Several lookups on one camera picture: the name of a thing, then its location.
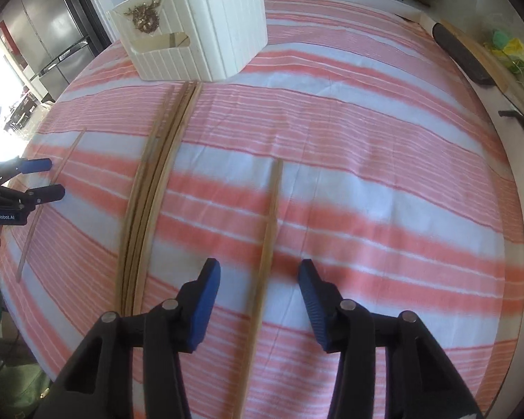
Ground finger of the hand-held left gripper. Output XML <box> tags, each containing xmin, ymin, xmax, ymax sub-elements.
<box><xmin>0</xmin><ymin>158</ymin><xmax>53</xmax><ymax>181</ymax></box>
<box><xmin>0</xmin><ymin>184</ymin><xmax>66</xmax><ymax>211</ymax></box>

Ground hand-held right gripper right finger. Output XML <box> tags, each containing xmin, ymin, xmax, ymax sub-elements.
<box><xmin>298</xmin><ymin>259</ymin><xmax>485</xmax><ymax>419</ymax></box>

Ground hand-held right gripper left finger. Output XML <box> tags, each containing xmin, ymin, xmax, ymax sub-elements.
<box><xmin>32</xmin><ymin>258</ymin><xmax>222</xmax><ymax>419</ymax></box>

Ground wooden chopstick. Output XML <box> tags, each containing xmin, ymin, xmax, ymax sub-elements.
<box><xmin>15</xmin><ymin>128</ymin><xmax>87</xmax><ymax>282</ymax></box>
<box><xmin>238</xmin><ymin>158</ymin><xmax>284</xmax><ymax>419</ymax></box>

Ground bundle of wooden chopsticks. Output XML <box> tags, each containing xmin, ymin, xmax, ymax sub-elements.
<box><xmin>115</xmin><ymin>81</ymin><xmax>204</xmax><ymax>317</ymax></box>

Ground cream utensil holder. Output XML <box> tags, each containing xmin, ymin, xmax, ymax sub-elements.
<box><xmin>106</xmin><ymin>0</ymin><xmax>269</xmax><ymax>83</ymax></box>

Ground wooden living room furniture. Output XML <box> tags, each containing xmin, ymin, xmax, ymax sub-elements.
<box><xmin>4</xmin><ymin>89</ymin><xmax>55</xmax><ymax>134</ymax></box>

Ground red hanging cloth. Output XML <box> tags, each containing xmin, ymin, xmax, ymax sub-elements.
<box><xmin>0</xmin><ymin>22</ymin><xmax>20</xmax><ymax>62</ymax></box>

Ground pink striped tablecloth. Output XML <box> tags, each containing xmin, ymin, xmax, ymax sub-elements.
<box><xmin>0</xmin><ymin>0</ymin><xmax>524</xmax><ymax>419</ymax></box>

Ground grey refrigerator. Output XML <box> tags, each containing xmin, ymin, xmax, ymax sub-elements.
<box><xmin>0</xmin><ymin>0</ymin><xmax>112</xmax><ymax>94</ymax></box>

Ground clear plastic bag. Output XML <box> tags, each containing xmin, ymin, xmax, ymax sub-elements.
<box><xmin>484</xmin><ymin>28</ymin><xmax>524</xmax><ymax>90</ymax></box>

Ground wooden cutting board black handle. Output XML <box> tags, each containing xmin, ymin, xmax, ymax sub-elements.
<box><xmin>432</xmin><ymin>22</ymin><xmax>524</xmax><ymax>114</ymax></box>

